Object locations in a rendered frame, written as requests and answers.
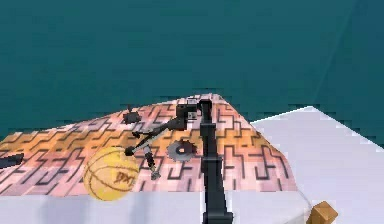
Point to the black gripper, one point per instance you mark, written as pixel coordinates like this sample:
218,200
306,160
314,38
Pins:
177,124

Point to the grey toothed disc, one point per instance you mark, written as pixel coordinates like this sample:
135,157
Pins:
181,151

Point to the black flat bar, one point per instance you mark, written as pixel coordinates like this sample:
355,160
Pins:
10,160

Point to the orange black striped basketball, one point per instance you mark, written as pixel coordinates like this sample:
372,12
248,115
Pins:
110,175

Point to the orange pink patterned blanket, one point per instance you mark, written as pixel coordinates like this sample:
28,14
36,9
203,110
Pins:
250,160

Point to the small black spiky object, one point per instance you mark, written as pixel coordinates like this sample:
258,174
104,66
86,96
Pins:
131,116

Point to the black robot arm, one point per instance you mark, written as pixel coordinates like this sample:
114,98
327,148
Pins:
210,166

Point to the brown wooden block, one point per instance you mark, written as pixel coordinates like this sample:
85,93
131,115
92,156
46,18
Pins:
321,213

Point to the grey and black rod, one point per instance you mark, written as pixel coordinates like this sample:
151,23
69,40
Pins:
150,161

